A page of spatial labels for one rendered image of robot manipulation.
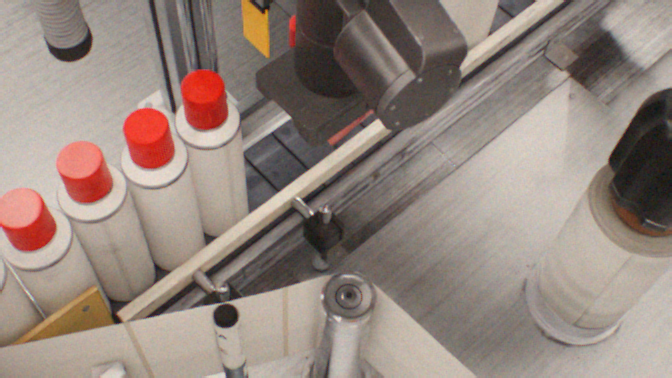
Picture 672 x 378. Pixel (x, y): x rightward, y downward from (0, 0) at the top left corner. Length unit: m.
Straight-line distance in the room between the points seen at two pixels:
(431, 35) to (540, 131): 0.42
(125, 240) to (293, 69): 0.19
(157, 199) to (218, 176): 0.06
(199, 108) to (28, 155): 0.34
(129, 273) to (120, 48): 0.35
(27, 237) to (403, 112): 0.27
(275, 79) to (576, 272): 0.28
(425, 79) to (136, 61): 0.54
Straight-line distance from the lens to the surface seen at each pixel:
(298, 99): 0.60
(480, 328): 0.77
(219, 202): 0.73
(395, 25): 0.49
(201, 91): 0.63
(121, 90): 0.96
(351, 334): 0.58
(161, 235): 0.71
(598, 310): 0.72
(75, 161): 0.61
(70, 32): 0.65
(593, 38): 1.06
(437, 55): 0.48
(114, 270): 0.71
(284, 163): 0.83
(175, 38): 0.79
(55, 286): 0.66
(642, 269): 0.66
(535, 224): 0.83
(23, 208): 0.60
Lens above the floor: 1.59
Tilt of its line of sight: 60 degrees down
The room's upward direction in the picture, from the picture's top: 6 degrees clockwise
